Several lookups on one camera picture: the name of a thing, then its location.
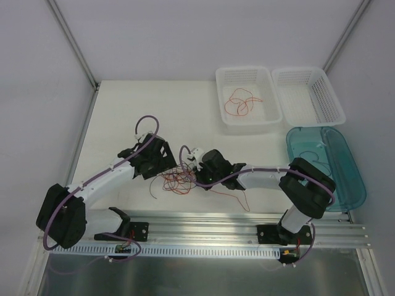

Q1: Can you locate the white slotted cable duct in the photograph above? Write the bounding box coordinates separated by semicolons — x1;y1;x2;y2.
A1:
52;243;280;260

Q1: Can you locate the right white perforated basket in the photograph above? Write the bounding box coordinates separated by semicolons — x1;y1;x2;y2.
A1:
271;67;346;127

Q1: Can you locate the aluminium frame post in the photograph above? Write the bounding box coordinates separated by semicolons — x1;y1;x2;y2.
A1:
322;0;373;73
45;0;99;90

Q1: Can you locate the left white perforated basket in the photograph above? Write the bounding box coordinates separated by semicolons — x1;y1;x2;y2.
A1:
215;66;283;135

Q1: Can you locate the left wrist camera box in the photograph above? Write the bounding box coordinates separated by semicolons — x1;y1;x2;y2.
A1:
135;133;151;143

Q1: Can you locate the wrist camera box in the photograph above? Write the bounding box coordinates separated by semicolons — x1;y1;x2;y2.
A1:
135;133;151;143
187;148;205;171

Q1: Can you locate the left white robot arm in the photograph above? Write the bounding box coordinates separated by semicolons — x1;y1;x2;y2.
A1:
36;133;177;249

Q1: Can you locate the right aluminium frame post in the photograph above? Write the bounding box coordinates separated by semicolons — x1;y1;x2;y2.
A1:
322;0;373;73

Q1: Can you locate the left aluminium frame post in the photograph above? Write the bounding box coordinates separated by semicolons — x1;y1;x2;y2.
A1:
45;0;99;90

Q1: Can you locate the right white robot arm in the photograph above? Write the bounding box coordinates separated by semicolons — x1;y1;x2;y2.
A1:
188;148;336;245

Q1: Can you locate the aluminium mounting rail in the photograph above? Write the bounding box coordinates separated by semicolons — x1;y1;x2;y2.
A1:
36;209;370;247

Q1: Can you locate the single orange cable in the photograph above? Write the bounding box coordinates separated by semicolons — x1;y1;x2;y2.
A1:
223;87;264;117

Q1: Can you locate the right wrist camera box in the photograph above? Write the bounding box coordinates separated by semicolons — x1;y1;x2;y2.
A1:
187;148;205;171

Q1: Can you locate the white perforated basket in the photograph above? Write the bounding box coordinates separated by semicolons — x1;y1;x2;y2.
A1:
271;67;346;127
215;66;283;135

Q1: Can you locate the teal transparent plastic tub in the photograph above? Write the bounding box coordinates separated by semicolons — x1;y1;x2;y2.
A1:
286;126;367;212

